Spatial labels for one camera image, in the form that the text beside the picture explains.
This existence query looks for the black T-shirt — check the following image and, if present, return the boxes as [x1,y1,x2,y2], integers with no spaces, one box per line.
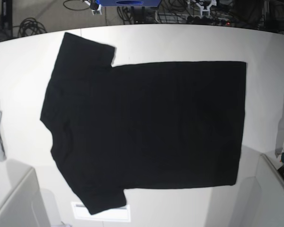
[40,33,247,215]

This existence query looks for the white slotted table plate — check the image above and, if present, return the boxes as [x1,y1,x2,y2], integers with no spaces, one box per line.
[71,202,131,222]

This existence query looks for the blue box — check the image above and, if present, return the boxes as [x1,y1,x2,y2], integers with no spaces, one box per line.
[96,0,161,7]

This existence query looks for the white left partition panel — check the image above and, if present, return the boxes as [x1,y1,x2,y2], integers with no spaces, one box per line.
[0,167,51,227]

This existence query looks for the white partition panel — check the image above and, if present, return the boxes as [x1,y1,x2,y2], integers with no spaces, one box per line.
[0,167,51,227]
[253,154,284,227]

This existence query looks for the white right partition panel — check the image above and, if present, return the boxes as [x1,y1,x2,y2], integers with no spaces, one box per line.
[253,154,284,227]

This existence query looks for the coiled black cables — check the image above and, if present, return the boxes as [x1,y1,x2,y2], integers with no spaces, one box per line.
[17,18,47,38]

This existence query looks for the grey strap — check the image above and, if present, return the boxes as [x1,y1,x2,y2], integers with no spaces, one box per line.
[274,94,284,159]

